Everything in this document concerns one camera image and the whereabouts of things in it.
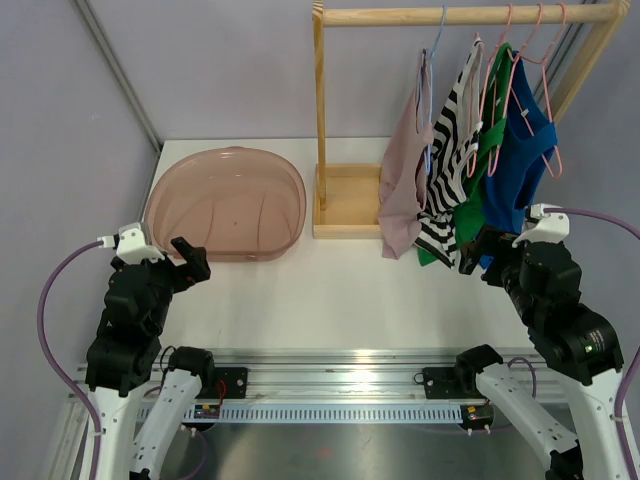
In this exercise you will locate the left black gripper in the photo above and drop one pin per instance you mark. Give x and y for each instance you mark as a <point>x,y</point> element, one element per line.
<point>195,270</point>

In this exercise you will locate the white slotted cable duct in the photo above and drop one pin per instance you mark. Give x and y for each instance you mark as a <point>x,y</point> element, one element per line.
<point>240,413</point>

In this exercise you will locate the aluminium rail frame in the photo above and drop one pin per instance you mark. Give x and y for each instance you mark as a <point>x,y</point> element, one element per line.
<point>334,376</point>

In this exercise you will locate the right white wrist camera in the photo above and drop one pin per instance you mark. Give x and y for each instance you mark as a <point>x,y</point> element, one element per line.
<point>543,224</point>

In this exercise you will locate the light blue wire hanger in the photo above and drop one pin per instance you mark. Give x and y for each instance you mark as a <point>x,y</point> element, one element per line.
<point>431,75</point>

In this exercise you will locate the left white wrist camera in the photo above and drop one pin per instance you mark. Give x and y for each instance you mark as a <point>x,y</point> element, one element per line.
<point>132,244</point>

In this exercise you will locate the wooden clothes rack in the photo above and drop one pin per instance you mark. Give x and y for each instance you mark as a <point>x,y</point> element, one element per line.
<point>346,198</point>

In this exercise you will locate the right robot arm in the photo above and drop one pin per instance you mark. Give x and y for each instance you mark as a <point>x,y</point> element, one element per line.
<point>579,345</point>

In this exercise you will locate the pink plastic basin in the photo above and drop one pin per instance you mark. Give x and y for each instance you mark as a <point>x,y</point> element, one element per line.
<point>240,204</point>

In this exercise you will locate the pink hanger under blue top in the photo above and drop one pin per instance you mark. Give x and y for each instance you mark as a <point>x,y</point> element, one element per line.
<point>553,163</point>

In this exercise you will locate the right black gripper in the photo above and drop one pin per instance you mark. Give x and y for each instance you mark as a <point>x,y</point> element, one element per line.
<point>492,242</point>

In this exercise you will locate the green tank top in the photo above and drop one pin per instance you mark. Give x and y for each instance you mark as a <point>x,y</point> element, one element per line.
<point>469,217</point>

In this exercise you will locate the black white striped tank top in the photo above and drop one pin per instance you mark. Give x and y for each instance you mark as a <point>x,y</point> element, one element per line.
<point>456,140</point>

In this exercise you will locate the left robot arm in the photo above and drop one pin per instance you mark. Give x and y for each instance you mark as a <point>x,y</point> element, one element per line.
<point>123,354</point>

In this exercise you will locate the left corner aluminium post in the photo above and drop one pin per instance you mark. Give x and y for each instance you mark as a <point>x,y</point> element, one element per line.
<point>106,50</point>

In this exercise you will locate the blue tank top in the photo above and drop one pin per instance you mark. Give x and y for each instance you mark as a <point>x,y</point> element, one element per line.
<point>529,141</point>

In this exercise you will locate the pink hanger under green top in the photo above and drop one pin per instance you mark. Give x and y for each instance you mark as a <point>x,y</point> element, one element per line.
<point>497,87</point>

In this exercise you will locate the pink tank top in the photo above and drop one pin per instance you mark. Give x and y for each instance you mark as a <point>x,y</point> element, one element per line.
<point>405,165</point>

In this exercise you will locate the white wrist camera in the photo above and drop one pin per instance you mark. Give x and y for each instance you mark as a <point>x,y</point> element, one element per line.
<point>543,224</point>
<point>132,244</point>

